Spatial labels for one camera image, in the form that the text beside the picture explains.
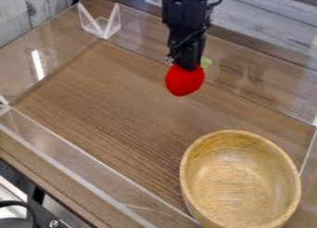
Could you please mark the red plush strawberry toy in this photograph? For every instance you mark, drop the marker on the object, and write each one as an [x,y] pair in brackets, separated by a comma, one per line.
[182,82]

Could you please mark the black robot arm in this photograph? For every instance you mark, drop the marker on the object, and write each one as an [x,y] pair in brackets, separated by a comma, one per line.
[187,20]

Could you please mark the black metal bracket with bolt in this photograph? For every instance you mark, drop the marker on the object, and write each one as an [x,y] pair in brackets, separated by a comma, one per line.
[45,218]

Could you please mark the clear acrylic enclosure walls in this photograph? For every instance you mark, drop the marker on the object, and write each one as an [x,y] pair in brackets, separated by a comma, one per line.
[96,133]

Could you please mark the oval wooden bowl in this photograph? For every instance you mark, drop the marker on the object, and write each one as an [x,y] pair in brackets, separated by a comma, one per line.
[239,181]

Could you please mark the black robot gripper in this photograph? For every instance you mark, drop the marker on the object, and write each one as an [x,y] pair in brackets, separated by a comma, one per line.
[187,20]

